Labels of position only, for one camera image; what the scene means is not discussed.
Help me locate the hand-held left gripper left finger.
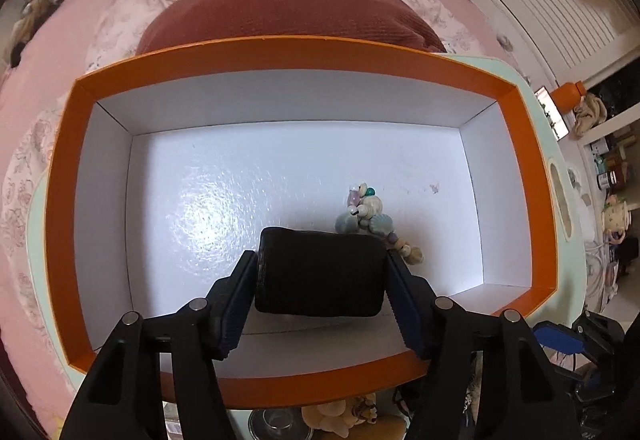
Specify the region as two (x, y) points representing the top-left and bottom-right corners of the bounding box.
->
(60, 250), (259, 440)

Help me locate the shell bead chain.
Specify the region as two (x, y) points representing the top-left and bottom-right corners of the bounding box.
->
(335, 182), (426, 265)

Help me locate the phone with lit screen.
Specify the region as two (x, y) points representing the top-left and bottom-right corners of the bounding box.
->
(534, 87), (570, 141)

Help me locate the red pillow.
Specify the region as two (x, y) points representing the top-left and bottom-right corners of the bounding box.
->
(136, 0), (447, 55)

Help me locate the beige cloth bundle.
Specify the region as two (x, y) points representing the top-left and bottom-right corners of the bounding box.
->
(572, 94), (609, 139)

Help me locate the black case red emblem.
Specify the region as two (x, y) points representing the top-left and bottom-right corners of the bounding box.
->
(254, 226), (390, 319)

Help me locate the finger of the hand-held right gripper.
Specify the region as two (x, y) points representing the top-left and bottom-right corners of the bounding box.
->
(532, 320), (589, 364)

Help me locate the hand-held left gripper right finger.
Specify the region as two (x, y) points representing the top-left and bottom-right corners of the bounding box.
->
(385, 250), (583, 440)

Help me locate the orange cardboard box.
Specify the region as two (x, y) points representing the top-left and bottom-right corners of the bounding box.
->
(44, 36), (559, 410)

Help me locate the silver metal cup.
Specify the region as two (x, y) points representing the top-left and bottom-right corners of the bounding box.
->
(248, 407), (314, 440)

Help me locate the cream duck-shaped case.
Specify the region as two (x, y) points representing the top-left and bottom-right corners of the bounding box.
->
(301, 392), (379, 439)

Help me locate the pink bed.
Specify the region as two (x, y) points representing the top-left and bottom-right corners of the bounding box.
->
(0, 0), (551, 421)

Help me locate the mint printed lap table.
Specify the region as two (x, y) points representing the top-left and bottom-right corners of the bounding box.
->
(25, 52), (587, 440)

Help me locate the orange bottle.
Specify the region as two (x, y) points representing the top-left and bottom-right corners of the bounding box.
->
(550, 80), (589, 113)

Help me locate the cluttered shelf unit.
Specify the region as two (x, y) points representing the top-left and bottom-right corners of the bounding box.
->
(580, 110), (640, 251)

